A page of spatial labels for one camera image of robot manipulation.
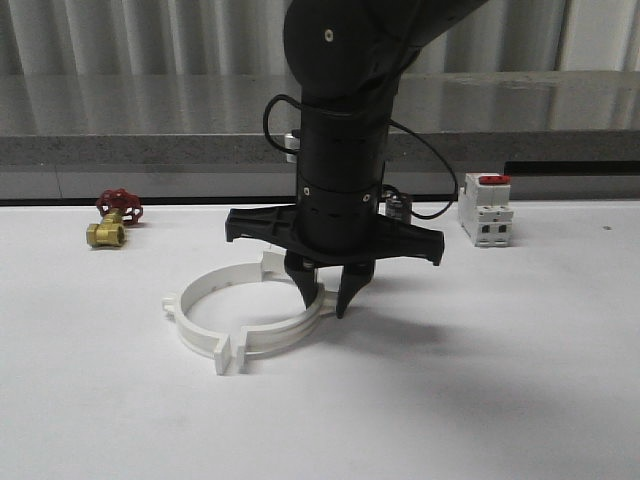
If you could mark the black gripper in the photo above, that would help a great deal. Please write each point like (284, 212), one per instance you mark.
(335, 219)

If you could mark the white half pipe clamp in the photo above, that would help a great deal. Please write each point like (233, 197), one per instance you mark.
(209, 343)
(260, 340)

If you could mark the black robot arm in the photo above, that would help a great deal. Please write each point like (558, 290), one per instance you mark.
(348, 57)

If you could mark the black cylindrical capacitor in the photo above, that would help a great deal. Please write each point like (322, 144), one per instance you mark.
(398, 207)

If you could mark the white red circuit breaker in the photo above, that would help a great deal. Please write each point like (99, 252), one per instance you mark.
(484, 211)

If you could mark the grey stone countertop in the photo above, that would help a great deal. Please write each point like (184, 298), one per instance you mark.
(520, 118)

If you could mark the brass valve red handle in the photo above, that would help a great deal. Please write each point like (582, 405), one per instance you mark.
(117, 208)

